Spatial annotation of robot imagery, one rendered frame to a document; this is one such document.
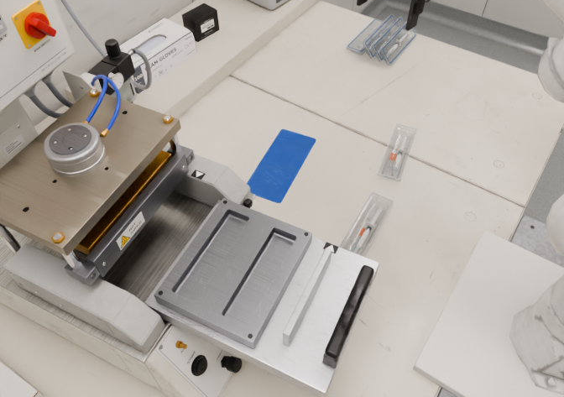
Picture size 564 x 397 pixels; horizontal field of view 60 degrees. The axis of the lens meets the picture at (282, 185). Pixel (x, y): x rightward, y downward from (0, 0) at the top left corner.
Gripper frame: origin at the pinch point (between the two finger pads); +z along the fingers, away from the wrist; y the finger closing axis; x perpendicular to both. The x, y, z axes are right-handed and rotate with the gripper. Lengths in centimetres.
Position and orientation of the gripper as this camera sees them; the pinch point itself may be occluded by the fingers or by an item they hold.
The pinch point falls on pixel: (386, 10)
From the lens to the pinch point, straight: 115.7
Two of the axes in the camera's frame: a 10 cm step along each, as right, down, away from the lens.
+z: 0.1, 6.3, 7.7
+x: -7.2, 5.4, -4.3
